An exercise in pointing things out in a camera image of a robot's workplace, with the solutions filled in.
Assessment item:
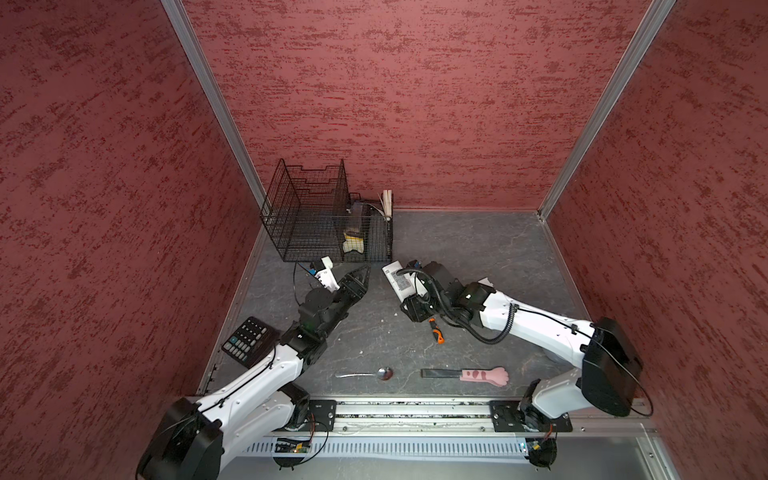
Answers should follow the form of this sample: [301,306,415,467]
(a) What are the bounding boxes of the orange black screwdriver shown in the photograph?
[428,318,445,345]

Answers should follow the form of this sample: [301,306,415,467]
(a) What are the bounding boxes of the yellow black item in rack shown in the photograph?
[342,202,371,254]

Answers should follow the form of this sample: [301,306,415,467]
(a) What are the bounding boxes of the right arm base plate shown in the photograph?
[488,400,573,434]

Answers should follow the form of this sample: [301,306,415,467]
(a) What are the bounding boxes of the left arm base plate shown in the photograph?
[292,399,338,432]

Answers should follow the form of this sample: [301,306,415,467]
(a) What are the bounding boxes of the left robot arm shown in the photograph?
[134,265,371,479]

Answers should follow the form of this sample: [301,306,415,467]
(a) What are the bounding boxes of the black calculator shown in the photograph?
[221,316,281,369]

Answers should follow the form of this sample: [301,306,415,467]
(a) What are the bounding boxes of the wooden sticks in rack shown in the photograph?
[381,190,393,219]

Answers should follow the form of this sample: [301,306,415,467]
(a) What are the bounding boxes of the pink cat paw tool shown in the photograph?
[420,367,509,387]

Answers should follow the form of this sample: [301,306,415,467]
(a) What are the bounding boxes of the long white remote control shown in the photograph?
[382,261,427,302]

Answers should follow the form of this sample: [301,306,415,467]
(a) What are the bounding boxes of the metal spoon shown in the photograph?
[334,367,394,381]

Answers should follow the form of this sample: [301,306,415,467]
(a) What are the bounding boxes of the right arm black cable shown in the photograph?
[395,266,520,346]

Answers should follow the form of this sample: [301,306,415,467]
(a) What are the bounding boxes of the black wire rack organizer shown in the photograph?
[260,159,393,263]

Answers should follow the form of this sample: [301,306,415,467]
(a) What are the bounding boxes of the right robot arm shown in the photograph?
[383,262,644,429]

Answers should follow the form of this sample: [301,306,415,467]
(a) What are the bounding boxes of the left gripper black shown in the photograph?
[319,264,370,338]

